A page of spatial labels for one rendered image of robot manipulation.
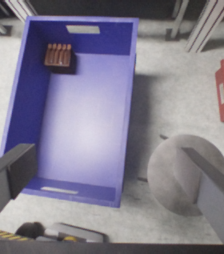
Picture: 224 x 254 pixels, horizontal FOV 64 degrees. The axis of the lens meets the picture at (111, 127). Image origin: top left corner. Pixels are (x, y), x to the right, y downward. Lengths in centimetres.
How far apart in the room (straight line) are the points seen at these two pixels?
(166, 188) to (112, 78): 50
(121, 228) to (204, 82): 88
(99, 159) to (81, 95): 29
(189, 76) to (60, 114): 71
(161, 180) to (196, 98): 52
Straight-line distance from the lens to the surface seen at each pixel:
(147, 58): 111
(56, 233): 97
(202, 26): 99
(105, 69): 84
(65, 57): 80
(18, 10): 106
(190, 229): 107
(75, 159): 78
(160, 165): 72
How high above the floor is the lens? 96
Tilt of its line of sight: 79 degrees down
